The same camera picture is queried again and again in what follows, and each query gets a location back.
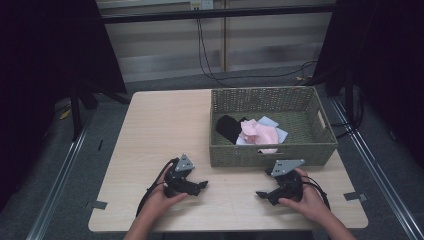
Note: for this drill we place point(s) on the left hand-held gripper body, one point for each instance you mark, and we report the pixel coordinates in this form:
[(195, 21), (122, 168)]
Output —
[(178, 178)]

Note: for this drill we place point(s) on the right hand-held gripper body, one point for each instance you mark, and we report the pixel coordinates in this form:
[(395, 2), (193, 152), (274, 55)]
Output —
[(286, 180)]

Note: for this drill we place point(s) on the person's left hand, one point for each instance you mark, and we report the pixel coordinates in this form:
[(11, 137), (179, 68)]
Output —
[(160, 200)]

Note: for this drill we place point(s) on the person's right hand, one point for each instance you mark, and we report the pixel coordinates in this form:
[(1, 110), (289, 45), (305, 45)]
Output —
[(310, 203)]

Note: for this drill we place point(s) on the pink cloth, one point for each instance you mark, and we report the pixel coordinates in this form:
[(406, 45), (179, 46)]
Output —
[(260, 135)]

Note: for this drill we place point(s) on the green woven basket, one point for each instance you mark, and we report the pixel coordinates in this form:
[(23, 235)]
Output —
[(300, 126)]

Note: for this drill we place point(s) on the light blue cloth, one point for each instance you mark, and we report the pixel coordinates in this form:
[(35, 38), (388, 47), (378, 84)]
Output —
[(268, 122)]

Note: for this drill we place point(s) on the black cloth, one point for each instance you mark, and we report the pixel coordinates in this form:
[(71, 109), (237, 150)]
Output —
[(228, 128)]

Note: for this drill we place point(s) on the grey tape piece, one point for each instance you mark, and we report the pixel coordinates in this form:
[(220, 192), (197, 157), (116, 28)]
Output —
[(99, 204), (355, 196)]

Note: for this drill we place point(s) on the black metal stand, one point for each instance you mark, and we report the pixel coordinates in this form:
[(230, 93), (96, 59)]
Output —
[(80, 106), (350, 100)]

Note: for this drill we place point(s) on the yellow floor item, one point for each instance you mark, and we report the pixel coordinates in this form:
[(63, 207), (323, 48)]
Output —
[(65, 113)]

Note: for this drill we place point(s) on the black curtain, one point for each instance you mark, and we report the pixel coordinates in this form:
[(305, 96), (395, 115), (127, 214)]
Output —
[(50, 66), (383, 66)]

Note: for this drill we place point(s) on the black horizontal bar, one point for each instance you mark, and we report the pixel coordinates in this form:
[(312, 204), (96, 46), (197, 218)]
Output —
[(216, 14)]

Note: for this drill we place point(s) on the metal floor rail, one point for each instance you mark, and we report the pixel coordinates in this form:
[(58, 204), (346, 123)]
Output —
[(56, 186), (376, 170)]

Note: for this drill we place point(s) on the white wall socket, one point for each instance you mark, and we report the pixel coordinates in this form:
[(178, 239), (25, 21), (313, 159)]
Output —
[(201, 4)]

